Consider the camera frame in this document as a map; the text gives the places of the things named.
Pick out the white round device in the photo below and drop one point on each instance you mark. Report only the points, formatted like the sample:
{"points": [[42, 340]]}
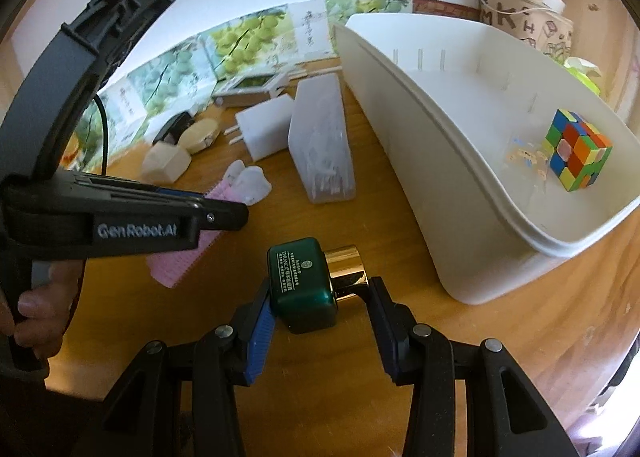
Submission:
{"points": [[555, 1]]}

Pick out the white plastic bottle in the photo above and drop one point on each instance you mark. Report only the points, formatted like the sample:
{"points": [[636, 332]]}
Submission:
{"points": [[162, 162]]}

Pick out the black charger adapter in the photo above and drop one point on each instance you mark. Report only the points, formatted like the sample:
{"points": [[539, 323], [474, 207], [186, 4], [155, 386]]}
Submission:
{"points": [[170, 126]]}

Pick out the brown card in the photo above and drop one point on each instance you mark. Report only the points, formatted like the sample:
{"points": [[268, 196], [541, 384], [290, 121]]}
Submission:
{"points": [[440, 6]]}

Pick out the green tissue pack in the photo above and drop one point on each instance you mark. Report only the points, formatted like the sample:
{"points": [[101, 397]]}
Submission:
{"points": [[582, 72]]}

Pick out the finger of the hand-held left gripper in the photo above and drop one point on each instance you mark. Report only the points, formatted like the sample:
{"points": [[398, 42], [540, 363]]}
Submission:
{"points": [[225, 217], [175, 193]]}

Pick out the white charger adapter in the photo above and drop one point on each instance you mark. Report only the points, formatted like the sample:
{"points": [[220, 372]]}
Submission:
{"points": [[265, 127]]}

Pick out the white plastic bin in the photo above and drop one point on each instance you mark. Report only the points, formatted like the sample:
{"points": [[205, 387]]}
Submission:
{"points": [[425, 137]]}

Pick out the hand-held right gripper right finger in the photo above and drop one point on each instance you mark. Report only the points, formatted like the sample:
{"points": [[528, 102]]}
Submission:
{"points": [[387, 352]]}

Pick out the pink comb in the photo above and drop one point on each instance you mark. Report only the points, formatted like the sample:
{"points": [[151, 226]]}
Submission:
{"points": [[172, 267]]}

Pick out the colourful puzzle cube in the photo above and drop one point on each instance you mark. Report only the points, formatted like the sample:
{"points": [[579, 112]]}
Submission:
{"points": [[575, 152]]}

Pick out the translucent plastic box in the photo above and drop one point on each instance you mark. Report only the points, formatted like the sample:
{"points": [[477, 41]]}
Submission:
{"points": [[320, 137]]}

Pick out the row of green tissue packs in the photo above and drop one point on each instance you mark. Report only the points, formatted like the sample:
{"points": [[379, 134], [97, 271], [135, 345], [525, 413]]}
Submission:
{"points": [[240, 37]]}

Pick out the green bottle with gold cap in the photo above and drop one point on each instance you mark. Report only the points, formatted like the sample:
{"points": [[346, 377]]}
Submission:
{"points": [[300, 282]]}

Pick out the small white screen device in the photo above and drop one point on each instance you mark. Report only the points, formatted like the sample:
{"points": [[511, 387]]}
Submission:
{"points": [[250, 84]]}

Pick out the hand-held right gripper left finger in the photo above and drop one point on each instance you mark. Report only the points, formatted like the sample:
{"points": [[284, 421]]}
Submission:
{"points": [[257, 337]]}

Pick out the person's left hand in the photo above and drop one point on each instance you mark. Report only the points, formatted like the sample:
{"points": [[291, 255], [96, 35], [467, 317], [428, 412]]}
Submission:
{"points": [[45, 302]]}

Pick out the printed fabric storage box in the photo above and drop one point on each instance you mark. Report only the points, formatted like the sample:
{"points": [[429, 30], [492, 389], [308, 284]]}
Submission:
{"points": [[525, 27]]}

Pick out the clear pink plastic case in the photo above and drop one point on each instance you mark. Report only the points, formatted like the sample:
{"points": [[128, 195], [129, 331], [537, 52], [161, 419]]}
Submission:
{"points": [[250, 182]]}

